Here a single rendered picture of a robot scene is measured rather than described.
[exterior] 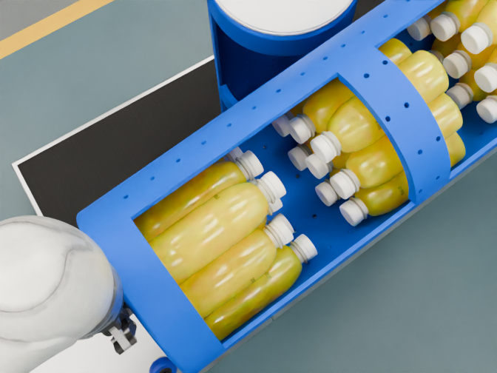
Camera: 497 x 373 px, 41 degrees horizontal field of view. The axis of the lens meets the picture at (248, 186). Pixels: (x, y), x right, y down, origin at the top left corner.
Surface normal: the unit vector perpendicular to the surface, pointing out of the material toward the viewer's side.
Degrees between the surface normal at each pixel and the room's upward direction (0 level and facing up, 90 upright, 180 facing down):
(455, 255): 0
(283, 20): 0
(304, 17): 0
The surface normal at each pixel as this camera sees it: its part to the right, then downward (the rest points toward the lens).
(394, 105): 0.11, -0.11
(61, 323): 0.65, 0.64
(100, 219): -0.36, -0.67
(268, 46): -0.17, 0.95
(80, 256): 0.94, -0.29
